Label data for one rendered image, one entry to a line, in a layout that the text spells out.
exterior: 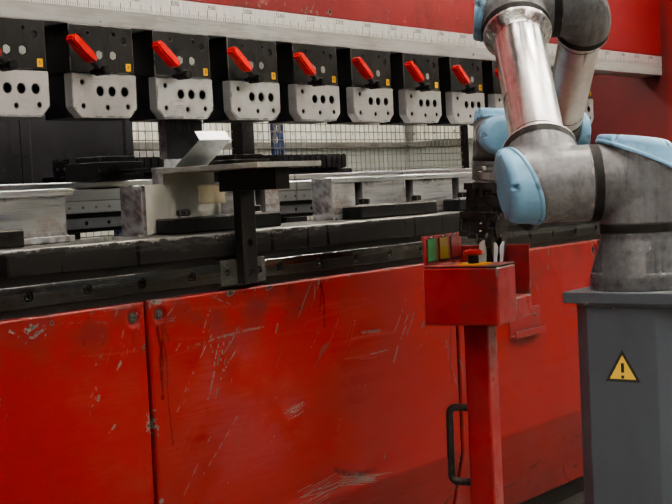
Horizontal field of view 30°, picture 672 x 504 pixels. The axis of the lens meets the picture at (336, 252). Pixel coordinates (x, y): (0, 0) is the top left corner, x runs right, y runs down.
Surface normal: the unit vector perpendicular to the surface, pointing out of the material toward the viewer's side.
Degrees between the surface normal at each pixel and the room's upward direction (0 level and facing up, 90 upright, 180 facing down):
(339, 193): 90
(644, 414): 90
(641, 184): 90
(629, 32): 90
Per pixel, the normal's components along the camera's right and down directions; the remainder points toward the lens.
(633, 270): -0.35, -0.24
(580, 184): 0.00, 0.08
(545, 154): -0.04, -0.65
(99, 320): 0.78, 0.00
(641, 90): -0.63, 0.07
